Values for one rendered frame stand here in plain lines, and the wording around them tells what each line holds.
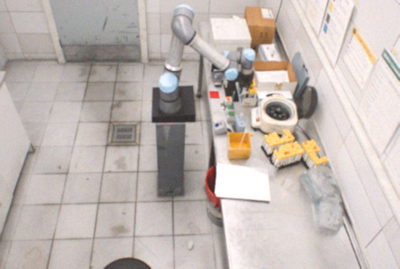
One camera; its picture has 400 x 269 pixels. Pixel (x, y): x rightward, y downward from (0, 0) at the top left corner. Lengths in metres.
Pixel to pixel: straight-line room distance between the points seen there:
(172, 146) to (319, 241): 1.15
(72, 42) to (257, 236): 3.05
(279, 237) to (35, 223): 1.91
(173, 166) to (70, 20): 2.08
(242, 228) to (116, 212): 1.33
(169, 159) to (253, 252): 1.05
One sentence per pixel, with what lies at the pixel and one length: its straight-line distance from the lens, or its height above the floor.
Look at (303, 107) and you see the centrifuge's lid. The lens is 2.47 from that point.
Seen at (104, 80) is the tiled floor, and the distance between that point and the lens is 4.11.
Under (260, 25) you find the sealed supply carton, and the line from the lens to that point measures 3.06.
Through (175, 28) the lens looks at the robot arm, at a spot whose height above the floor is 1.54.
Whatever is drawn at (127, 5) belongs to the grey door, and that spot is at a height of 0.72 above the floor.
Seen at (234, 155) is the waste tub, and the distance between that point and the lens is 2.19.
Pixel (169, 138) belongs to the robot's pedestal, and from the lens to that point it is 2.49.
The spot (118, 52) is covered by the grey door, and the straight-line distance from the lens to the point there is 4.25.
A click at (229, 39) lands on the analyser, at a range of 2.63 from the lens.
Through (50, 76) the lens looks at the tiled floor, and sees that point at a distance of 4.31.
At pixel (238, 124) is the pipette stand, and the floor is 0.97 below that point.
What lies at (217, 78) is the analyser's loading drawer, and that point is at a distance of 2.67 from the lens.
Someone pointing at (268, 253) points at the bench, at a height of 0.87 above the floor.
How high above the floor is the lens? 2.61
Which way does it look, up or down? 46 degrees down
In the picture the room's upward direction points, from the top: 5 degrees clockwise
